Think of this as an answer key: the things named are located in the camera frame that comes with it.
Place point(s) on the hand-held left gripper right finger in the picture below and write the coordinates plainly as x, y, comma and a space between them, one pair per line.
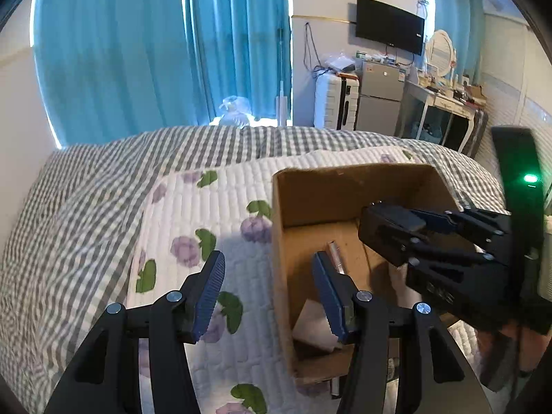
327, 297

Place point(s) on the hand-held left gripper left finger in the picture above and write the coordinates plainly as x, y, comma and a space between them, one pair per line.
209, 297

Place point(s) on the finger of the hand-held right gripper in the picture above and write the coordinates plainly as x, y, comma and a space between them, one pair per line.
457, 221
444, 253

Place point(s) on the black rectangular case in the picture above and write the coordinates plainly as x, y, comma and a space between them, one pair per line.
386, 230

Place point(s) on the brown cardboard box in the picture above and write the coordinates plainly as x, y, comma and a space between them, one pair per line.
302, 207

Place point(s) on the person's right hand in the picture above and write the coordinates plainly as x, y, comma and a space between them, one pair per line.
496, 349

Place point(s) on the white paper card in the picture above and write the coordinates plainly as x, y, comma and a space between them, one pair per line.
314, 325

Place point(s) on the silver metal tube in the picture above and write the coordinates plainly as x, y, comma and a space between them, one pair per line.
337, 255

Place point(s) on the white floral quilt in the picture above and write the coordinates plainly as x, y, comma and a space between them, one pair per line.
241, 207

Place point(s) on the white dressing table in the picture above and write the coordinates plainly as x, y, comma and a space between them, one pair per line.
435, 116

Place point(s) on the silver mini fridge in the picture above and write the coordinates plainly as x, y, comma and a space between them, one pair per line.
379, 99

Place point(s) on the white slatted wardrobe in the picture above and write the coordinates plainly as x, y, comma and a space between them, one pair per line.
517, 82

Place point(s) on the grey checked bed sheet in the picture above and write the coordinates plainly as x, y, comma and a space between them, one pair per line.
86, 207

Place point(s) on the white hard-shell suitcase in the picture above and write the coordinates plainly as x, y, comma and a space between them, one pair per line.
335, 101

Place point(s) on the white oval mirror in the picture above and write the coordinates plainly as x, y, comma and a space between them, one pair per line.
440, 51

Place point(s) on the clear plastic bag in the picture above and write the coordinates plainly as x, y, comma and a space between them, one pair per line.
235, 111

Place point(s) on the narrow blue curtain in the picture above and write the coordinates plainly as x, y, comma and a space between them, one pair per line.
457, 21

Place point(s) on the blue window curtain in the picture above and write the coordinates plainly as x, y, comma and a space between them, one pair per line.
142, 47

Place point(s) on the black wall television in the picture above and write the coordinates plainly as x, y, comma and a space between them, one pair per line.
389, 25

